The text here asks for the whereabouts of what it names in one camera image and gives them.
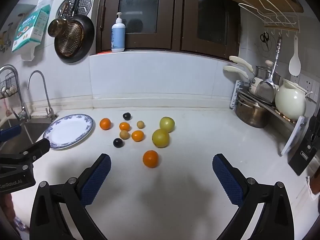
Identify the black tongs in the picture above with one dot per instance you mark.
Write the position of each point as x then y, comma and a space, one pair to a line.
76, 3

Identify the dark brown window sash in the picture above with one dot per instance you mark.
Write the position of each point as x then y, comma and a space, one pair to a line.
110, 17
190, 17

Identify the black knife block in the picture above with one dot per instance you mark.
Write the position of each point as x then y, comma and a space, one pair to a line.
303, 150

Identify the black scissors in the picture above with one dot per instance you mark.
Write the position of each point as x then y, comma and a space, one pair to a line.
265, 38

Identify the white ceramic jar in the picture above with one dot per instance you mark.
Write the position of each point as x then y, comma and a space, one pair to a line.
290, 102

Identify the tall steel faucet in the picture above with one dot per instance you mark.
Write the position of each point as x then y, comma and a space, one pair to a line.
15, 80

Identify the steel sink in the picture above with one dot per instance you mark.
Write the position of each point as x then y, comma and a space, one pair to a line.
30, 130

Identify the white rice paddle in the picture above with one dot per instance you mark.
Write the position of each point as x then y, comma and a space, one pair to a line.
294, 65

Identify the white blue pump bottle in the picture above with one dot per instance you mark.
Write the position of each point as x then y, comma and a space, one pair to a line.
118, 37

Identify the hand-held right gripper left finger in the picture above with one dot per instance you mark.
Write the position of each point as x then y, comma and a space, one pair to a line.
96, 180

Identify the white wall socket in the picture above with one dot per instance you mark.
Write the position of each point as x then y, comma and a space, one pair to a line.
312, 85

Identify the black frying pan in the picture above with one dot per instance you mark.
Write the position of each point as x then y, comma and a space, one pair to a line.
86, 42

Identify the steel pot with lid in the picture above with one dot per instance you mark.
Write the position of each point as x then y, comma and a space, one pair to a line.
262, 72

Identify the small tan round fruit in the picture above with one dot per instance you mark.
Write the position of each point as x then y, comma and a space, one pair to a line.
124, 134
140, 124

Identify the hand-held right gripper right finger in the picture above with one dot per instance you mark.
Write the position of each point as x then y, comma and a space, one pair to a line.
227, 182

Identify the steel kitchen shelf rack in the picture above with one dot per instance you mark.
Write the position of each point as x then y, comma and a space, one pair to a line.
292, 137

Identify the orange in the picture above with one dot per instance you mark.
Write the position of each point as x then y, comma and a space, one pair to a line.
124, 126
137, 135
150, 158
105, 123

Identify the steel spatula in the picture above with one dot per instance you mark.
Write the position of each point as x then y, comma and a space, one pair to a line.
266, 90

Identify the brass colander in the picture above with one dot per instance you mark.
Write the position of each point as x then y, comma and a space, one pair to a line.
68, 37

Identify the dark purple round fruit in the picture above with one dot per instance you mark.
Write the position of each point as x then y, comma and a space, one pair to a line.
127, 116
118, 142

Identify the yellow green round fruit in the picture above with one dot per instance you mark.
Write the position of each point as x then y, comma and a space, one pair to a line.
160, 137
167, 124

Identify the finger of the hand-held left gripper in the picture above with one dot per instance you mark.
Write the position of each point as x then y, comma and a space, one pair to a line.
40, 147
11, 132

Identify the green white paper box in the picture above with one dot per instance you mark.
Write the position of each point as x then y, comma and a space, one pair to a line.
30, 27

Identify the round metal steamer rack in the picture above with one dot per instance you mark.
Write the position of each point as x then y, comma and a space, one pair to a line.
85, 1

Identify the blue patterned white plate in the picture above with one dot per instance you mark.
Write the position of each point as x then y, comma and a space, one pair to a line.
67, 131

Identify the large steel pot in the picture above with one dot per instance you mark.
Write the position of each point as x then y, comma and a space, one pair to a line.
250, 115

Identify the thin gooseneck faucet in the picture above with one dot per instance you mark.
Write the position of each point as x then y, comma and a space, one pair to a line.
45, 90

